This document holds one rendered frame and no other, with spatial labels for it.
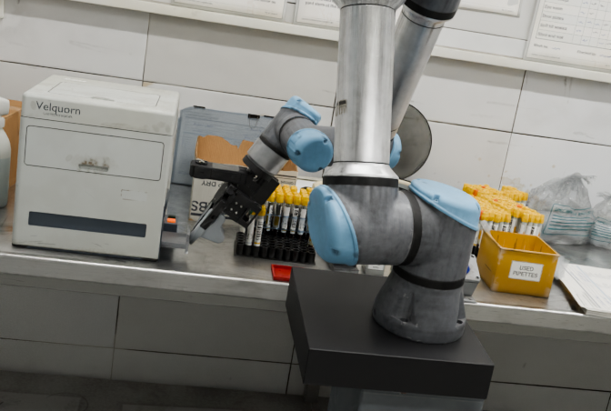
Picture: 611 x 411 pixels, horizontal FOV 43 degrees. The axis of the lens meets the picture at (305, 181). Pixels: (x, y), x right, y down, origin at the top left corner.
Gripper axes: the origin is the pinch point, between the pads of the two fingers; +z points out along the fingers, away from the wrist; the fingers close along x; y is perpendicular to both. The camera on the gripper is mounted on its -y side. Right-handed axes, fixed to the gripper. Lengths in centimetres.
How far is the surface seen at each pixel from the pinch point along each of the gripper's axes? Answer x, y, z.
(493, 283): -1, 58, -30
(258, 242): 4.8, 13.0, -6.0
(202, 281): -8.4, 5.7, 3.7
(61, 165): -4.4, -28.3, 2.0
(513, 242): 12, 62, -39
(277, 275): -5.3, 17.8, -5.1
